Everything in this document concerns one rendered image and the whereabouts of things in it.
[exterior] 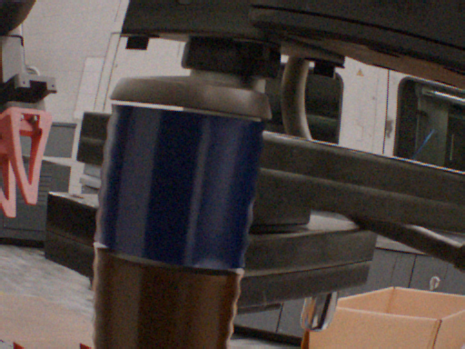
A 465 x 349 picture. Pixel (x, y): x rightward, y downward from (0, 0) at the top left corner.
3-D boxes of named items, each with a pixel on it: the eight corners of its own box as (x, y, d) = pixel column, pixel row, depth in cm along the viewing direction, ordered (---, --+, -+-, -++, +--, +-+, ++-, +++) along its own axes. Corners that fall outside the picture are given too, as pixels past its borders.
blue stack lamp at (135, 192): (148, 236, 30) (166, 108, 30) (274, 265, 28) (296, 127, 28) (67, 233, 27) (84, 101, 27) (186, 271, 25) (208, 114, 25)
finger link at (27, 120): (23, 192, 77) (7, 85, 79) (-19, 220, 80) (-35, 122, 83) (70, 197, 83) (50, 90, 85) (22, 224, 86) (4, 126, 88)
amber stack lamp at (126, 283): (141, 347, 30) (148, 243, 30) (250, 377, 28) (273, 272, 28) (67, 348, 27) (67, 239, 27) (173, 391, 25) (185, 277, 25)
